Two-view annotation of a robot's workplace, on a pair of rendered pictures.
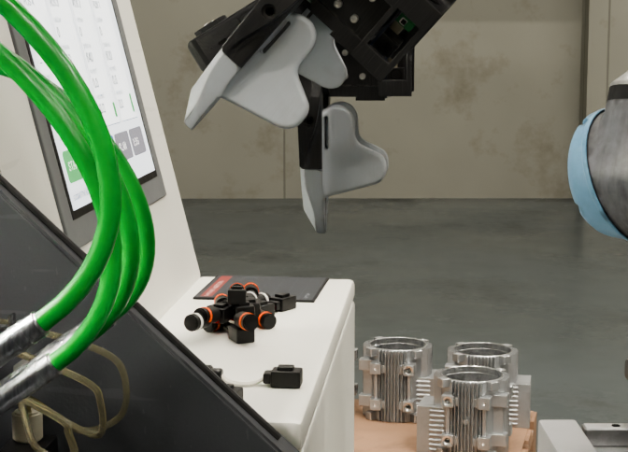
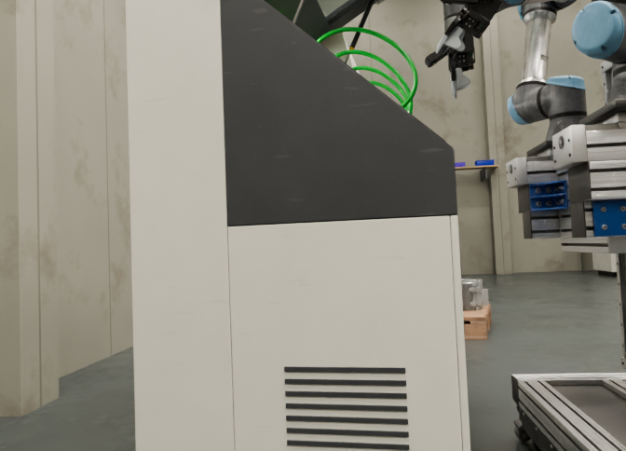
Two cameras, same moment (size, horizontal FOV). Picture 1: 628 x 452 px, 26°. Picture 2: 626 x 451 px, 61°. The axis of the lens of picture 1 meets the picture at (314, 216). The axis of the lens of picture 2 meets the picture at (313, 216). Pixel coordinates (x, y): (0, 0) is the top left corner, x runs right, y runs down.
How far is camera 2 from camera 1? 104 cm
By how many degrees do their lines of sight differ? 13
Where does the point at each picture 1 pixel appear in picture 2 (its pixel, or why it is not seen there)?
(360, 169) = (464, 81)
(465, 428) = (467, 298)
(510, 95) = (464, 235)
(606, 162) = (517, 101)
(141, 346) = not seen: hidden behind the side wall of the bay
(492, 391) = (475, 286)
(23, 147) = not seen: hidden behind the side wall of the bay
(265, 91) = (453, 41)
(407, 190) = not seen: hidden behind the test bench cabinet
